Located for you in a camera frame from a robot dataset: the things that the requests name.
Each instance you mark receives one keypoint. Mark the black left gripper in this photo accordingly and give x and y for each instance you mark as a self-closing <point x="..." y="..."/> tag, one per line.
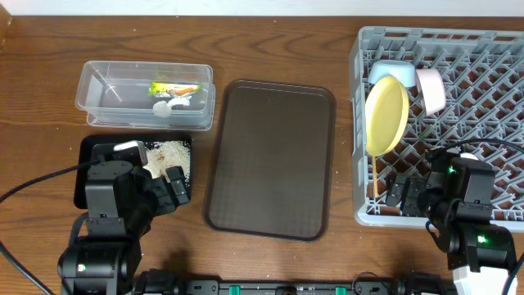
<point x="160" y="189"/>

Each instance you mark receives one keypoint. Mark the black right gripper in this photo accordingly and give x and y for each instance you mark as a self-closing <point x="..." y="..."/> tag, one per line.
<point x="413" y="192"/>

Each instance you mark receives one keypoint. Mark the wooden chopstick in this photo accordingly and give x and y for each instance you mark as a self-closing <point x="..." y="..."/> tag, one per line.
<point x="375" y="188"/>

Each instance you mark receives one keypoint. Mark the rice pile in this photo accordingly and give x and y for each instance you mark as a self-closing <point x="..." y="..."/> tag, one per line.
<point x="164" y="155"/>

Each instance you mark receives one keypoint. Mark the white cup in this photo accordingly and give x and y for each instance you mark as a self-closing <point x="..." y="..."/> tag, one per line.
<point x="468" y="155"/>

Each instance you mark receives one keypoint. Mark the white tissue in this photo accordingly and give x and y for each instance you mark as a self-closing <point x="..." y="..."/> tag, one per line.
<point x="163" y="109"/>

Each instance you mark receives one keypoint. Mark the yellow plate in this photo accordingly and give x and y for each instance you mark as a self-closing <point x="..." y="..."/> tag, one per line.
<point x="386" y="114"/>

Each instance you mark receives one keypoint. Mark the pink white bowl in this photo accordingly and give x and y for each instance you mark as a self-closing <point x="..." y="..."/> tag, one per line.
<point x="430" y="86"/>

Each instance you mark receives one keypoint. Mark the green snack wrapper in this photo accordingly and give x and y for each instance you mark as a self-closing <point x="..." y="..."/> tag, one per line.
<point x="165" y="90"/>

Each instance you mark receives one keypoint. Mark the light blue bowl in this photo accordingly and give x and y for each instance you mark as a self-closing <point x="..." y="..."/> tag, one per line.
<point x="403" y="71"/>

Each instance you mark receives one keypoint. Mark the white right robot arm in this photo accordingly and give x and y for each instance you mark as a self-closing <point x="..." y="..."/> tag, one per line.
<point x="455" y="199"/>

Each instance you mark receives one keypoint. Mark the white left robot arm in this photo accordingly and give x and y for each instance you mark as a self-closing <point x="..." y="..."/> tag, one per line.
<point x="104" y="250"/>

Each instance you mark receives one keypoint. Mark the black waste tray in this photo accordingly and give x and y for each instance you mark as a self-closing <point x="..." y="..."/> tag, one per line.
<point x="89" y="142"/>

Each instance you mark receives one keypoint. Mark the clear plastic waste bin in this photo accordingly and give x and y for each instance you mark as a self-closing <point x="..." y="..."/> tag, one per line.
<point x="115" y="94"/>

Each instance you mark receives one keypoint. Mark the grey plastic dishwasher rack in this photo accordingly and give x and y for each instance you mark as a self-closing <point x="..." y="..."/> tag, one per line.
<point x="482" y="72"/>

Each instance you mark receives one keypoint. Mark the brown serving tray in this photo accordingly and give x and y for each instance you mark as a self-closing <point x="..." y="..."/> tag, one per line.
<point x="270" y="172"/>

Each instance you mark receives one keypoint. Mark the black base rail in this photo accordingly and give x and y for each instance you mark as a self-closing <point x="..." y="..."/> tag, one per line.
<point x="367" y="283"/>

